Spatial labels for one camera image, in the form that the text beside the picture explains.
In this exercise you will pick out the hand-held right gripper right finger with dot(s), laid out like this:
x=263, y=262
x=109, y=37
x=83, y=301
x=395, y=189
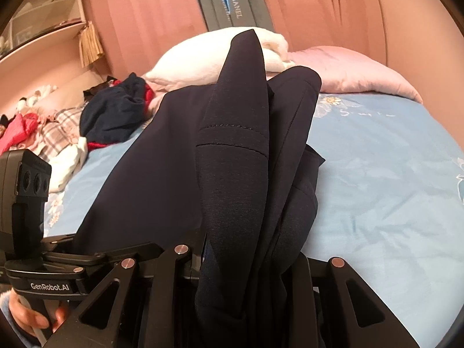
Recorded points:
x=335, y=282

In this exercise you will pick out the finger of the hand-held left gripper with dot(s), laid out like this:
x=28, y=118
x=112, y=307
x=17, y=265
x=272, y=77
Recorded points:
x=54, y=265
x=108, y=251

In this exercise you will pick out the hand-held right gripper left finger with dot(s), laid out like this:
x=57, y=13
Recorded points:
x=170, y=272

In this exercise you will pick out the navy suit jacket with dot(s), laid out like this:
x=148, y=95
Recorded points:
x=235, y=134

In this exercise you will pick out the person's left hand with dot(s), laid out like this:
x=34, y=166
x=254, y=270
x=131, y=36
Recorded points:
x=18, y=311

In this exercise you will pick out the white garment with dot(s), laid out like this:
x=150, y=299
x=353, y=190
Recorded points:
x=69, y=166

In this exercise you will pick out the pink red jacket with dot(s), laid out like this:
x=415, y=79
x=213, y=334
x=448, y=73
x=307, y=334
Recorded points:
x=20, y=127

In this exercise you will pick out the plaid cloth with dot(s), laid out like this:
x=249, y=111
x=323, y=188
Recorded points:
x=61, y=123

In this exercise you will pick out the light blue daisy bedsheet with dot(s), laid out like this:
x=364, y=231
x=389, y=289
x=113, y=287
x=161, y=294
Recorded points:
x=380, y=188

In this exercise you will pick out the white soft toy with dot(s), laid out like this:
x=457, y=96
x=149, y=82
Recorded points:
x=40, y=92

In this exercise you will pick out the dark navy sweater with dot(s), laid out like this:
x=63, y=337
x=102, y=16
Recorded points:
x=108, y=116

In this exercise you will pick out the black cloth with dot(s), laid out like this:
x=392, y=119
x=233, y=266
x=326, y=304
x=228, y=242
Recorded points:
x=96, y=90

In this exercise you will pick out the red garment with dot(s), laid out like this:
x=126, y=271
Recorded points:
x=149, y=94

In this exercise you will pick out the straw tassel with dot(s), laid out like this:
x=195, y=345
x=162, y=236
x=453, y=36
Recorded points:
x=90, y=45

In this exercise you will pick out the white fleece blanket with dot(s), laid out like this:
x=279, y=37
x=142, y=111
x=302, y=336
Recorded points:
x=188, y=61

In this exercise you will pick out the pink quilt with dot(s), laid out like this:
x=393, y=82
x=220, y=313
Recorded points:
x=355, y=69

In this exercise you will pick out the pink curtain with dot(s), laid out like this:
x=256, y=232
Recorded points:
x=145, y=14

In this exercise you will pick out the white wall shelf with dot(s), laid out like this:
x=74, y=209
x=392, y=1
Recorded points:
x=43, y=32

